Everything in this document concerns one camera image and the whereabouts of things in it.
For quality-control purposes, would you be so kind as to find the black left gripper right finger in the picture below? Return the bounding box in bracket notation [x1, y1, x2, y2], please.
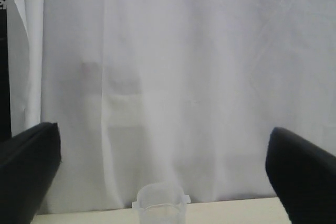
[265, 127, 335, 223]

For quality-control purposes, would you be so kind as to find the clear plastic measuring cup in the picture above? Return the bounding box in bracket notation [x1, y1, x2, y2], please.
[132, 182, 191, 224]

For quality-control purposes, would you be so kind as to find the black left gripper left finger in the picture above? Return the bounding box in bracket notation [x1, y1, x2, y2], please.
[1, 122, 61, 224]

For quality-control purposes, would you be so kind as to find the white backdrop curtain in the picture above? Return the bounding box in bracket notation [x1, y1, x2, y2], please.
[6, 0, 335, 214]

